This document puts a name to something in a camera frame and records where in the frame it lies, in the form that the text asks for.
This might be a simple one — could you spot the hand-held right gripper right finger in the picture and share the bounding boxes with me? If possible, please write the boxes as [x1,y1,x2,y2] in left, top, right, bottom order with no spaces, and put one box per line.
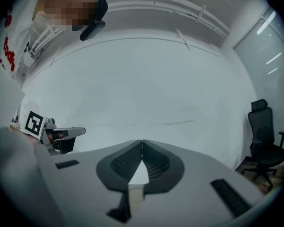
[130,140,270,227]

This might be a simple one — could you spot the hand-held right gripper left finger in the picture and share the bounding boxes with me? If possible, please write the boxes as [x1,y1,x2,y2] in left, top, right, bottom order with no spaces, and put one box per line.
[37,140,143,227]

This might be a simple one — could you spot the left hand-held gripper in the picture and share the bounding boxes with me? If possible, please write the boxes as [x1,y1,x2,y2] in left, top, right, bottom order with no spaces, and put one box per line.
[25,111,86,156]

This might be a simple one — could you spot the person's left forearm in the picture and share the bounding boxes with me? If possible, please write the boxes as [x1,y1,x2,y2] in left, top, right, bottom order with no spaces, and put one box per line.
[21,132,42,148]

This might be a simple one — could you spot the person's grey red-print shirt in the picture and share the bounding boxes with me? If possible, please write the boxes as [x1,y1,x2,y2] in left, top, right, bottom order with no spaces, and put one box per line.
[0,0,69,227]

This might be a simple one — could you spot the black office chair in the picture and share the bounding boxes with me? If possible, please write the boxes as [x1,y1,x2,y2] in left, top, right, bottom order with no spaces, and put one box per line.
[240,98,284,192]

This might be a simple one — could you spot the white ceiling conduit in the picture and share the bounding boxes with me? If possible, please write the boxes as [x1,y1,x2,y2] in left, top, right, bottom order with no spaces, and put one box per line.
[27,24,65,59]
[104,0,231,38]

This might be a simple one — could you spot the person's head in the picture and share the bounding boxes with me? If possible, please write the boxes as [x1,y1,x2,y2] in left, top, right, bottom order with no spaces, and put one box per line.
[32,0,102,32]

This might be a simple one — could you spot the frosted glass partition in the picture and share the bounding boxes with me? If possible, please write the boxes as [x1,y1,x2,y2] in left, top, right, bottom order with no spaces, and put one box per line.
[233,6,284,120]

